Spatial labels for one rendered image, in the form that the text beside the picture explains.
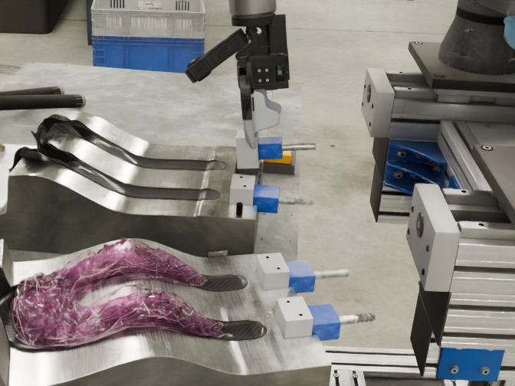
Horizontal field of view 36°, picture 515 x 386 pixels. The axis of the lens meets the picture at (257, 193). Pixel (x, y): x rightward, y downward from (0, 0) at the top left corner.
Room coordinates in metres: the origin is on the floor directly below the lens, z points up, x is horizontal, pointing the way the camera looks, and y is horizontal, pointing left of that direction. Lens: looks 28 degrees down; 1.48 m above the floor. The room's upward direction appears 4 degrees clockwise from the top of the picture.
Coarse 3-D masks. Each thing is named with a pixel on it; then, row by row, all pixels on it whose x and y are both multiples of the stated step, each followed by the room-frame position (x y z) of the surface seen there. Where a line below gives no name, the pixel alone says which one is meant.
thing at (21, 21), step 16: (0, 0) 4.72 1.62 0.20; (16, 0) 4.73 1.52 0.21; (32, 0) 4.74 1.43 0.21; (48, 0) 4.78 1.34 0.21; (64, 0) 5.39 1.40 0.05; (0, 16) 4.72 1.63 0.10; (16, 16) 4.73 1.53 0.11; (32, 16) 4.74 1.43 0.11; (48, 16) 4.77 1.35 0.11; (0, 32) 4.72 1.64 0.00; (16, 32) 4.73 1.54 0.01; (32, 32) 4.74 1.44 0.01; (48, 32) 4.77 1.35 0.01
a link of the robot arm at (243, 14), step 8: (232, 0) 1.23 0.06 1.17; (240, 0) 1.22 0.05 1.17; (248, 0) 1.22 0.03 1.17; (256, 0) 1.22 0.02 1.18; (264, 0) 1.22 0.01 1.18; (272, 0) 1.24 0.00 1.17; (232, 8) 1.23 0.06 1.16; (240, 8) 1.22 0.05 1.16; (248, 8) 1.22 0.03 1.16; (256, 8) 1.22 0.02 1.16; (264, 8) 1.22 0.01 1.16; (272, 8) 1.23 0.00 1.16; (240, 16) 1.23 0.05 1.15; (248, 16) 1.22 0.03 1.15; (256, 16) 1.22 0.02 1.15; (264, 16) 1.23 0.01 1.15
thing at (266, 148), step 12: (240, 132) 1.23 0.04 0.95; (240, 144) 1.20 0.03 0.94; (264, 144) 1.20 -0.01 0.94; (276, 144) 1.20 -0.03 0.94; (288, 144) 1.22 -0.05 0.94; (300, 144) 1.22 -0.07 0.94; (312, 144) 1.22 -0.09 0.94; (240, 156) 1.20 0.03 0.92; (252, 156) 1.20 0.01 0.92; (264, 156) 1.20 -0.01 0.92; (276, 156) 1.20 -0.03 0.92
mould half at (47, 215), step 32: (96, 128) 1.26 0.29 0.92; (0, 160) 1.24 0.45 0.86; (32, 160) 1.10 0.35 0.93; (96, 160) 1.16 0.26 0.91; (224, 160) 1.24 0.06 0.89; (0, 192) 1.13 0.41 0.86; (32, 192) 1.05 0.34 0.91; (64, 192) 1.05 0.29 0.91; (96, 192) 1.07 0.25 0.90; (224, 192) 1.12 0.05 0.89; (0, 224) 1.05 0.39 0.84; (32, 224) 1.05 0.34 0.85; (64, 224) 1.05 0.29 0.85; (96, 224) 1.05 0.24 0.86; (128, 224) 1.05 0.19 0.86; (160, 224) 1.05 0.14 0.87; (192, 224) 1.04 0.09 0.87; (224, 224) 1.04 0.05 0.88; (256, 224) 1.11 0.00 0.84
